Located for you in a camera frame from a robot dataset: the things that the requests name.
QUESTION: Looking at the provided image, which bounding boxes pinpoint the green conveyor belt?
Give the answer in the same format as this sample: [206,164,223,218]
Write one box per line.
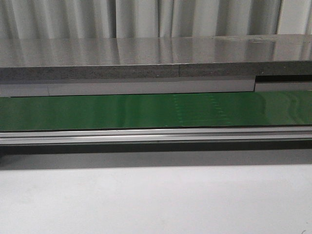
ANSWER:
[0,91,312,132]

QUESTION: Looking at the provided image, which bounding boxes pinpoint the grey stone countertop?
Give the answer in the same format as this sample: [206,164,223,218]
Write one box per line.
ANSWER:
[0,34,312,98]

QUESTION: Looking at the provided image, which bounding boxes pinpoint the white pleated curtain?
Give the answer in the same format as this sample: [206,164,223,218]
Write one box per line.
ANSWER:
[0,0,312,39]

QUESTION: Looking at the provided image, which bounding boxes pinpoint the aluminium conveyor frame rail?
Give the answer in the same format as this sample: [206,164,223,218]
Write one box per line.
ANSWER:
[0,126,312,145]

